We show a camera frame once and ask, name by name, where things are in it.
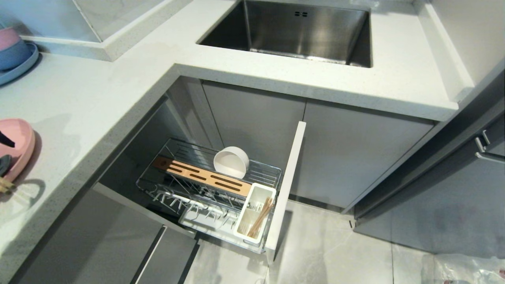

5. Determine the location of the white bowl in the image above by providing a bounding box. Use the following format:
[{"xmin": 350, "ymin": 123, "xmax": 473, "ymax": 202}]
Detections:
[{"xmin": 213, "ymin": 146, "xmax": 250, "ymax": 179}]

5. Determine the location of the stainless steel sink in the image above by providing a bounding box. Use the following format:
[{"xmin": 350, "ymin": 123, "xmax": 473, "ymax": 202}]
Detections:
[{"xmin": 197, "ymin": 0, "xmax": 373, "ymax": 68}]

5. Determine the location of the blue plate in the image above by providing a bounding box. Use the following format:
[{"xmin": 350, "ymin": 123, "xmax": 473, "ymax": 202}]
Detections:
[{"xmin": 0, "ymin": 43, "xmax": 39, "ymax": 86}]

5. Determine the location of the white utensil caddy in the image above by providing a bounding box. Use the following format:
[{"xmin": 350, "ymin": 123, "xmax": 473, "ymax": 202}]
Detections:
[{"xmin": 233, "ymin": 183, "xmax": 277, "ymax": 241}]

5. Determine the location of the white drip tray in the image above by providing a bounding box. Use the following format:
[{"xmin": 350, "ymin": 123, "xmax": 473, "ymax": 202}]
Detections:
[{"xmin": 178, "ymin": 201, "xmax": 243, "ymax": 239}]

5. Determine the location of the silver cabinet handle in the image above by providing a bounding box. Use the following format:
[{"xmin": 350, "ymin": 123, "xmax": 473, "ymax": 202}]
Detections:
[{"xmin": 475, "ymin": 130, "xmax": 505, "ymax": 162}]

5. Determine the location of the pink bowl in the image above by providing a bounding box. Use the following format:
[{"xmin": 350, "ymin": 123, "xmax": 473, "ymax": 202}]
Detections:
[{"xmin": 0, "ymin": 27, "xmax": 21, "ymax": 51}]

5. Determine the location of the pink plate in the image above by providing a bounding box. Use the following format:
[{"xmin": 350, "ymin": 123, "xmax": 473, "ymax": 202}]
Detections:
[{"xmin": 0, "ymin": 118, "xmax": 36, "ymax": 183}]

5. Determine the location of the pull-out wire dish rack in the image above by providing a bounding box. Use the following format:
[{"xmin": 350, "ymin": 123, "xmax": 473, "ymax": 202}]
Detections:
[{"xmin": 136, "ymin": 138, "xmax": 283, "ymax": 254}]

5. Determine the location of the wooden chopstick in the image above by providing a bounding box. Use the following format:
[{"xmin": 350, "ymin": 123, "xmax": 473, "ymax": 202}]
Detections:
[
  {"xmin": 247, "ymin": 198, "xmax": 271, "ymax": 237},
  {"xmin": 247, "ymin": 197, "xmax": 273, "ymax": 238}
]

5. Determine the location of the grey cabinet door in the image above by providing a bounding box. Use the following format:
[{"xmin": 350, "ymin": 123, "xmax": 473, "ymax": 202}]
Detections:
[{"xmin": 291, "ymin": 99, "xmax": 435, "ymax": 209}]

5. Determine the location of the blue bowl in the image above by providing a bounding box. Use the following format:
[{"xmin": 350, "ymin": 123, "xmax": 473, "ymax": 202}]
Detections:
[{"xmin": 0, "ymin": 40, "xmax": 34, "ymax": 71}]

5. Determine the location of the grey drawer front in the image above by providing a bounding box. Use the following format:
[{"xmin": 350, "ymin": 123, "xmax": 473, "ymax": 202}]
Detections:
[{"xmin": 131, "ymin": 225, "xmax": 200, "ymax": 284}]

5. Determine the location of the white drawer front panel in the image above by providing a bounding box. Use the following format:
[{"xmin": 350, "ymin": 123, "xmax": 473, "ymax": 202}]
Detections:
[{"xmin": 265, "ymin": 121, "xmax": 307, "ymax": 265}]

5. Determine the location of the clear plastic bag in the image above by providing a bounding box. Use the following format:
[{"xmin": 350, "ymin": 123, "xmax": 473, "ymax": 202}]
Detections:
[{"xmin": 421, "ymin": 254, "xmax": 505, "ymax": 284}]

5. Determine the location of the wooden slotted knife holder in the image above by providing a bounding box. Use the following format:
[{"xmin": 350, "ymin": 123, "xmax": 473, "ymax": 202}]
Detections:
[{"xmin": 153, "ymin": 156, "xmax": 253, "ymax": 197}]

